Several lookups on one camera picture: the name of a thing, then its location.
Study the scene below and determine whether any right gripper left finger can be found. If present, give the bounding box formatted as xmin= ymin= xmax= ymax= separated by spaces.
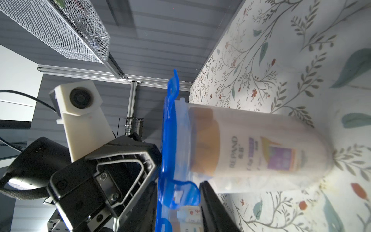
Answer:
xmin=113 ymin=181 xmax=157 ymax=232

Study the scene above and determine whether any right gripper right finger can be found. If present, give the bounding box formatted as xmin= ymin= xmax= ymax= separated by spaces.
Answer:
xmin=200 ymin=181 xmax=240 ymax=232

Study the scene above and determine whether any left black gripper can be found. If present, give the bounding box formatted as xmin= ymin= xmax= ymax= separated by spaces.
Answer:
xmin=47 ymin=136 xmax=162 ymax=232

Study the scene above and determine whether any blue-lid clear container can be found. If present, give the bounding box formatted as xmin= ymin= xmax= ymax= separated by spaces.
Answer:
xmin=156 ymin=73 xmax=332 ymax=232

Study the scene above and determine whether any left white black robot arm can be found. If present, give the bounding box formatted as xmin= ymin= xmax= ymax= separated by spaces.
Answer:
xmin=1 ymin=80 xmax=161 ymax=232

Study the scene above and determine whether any black wire wall basket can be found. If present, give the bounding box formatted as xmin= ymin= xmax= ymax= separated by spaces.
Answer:
xmin=117 ymin=117 xmax=144 ymax=138

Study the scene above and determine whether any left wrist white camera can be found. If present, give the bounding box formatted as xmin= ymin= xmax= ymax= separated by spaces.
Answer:
xmin=49 ymin=80 xmax=115 ymax=162

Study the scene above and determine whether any white wire mesh basket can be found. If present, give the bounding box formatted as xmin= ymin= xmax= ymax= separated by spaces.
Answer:
xmin=1 ymin=1 xmax=110 ymax=63

